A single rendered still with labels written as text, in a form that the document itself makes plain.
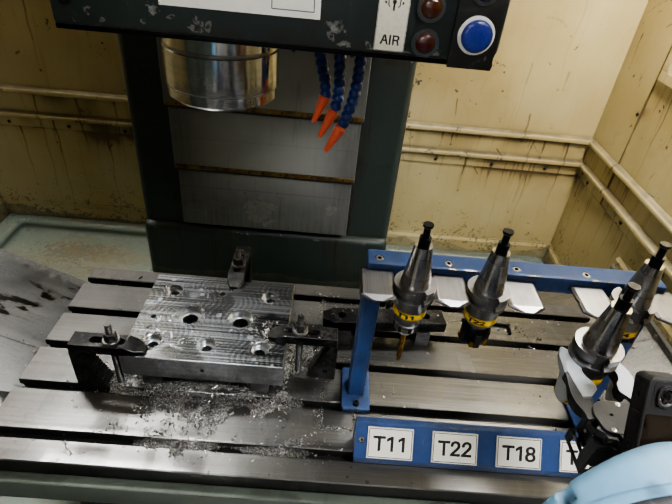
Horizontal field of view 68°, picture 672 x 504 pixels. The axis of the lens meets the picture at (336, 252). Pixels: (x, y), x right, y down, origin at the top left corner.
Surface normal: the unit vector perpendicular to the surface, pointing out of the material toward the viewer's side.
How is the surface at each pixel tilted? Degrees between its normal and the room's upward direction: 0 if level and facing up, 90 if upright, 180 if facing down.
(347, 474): 0
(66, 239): 0
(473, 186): 90
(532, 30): 90
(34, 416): 0
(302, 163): 90
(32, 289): 24
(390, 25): 90
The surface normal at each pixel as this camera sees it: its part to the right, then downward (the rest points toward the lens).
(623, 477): -0.32, -0.65
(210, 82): -0.04, 0.58
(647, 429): 0.06, 0.11
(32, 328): 0.48, -0.70
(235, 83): 0.35, 0.58
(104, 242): 0.08, -0.81
